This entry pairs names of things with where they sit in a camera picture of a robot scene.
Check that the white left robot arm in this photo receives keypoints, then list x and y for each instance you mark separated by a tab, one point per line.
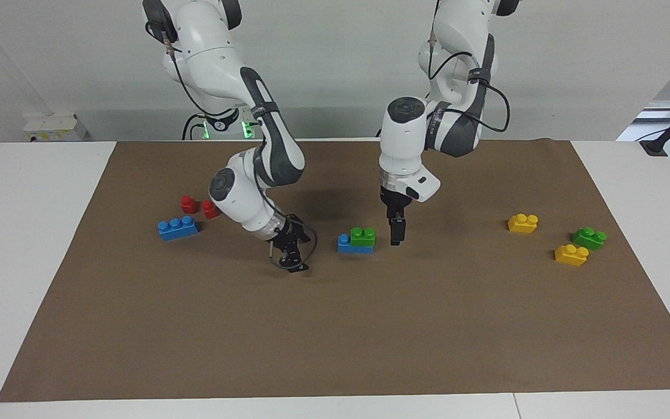
405	145

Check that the blue three-stud toy brick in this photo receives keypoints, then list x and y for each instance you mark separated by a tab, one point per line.
346	247
178	228

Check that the red small toy brick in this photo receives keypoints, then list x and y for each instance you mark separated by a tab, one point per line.
188	204
207	210

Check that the brown paper mat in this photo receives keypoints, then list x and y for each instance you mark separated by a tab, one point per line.
341	326

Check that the white wall power box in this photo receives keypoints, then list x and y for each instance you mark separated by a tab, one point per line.
50	127

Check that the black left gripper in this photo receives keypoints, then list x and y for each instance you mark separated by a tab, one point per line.
396	203

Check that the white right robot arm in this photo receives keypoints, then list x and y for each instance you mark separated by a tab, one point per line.
242	203

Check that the green two-stud toy brick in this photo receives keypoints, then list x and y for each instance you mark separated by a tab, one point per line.
363	237
589	238

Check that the yellow two-stud toy brick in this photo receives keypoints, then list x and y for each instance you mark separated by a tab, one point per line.
571	255
523	223

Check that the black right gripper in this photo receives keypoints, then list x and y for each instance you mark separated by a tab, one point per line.
288	235

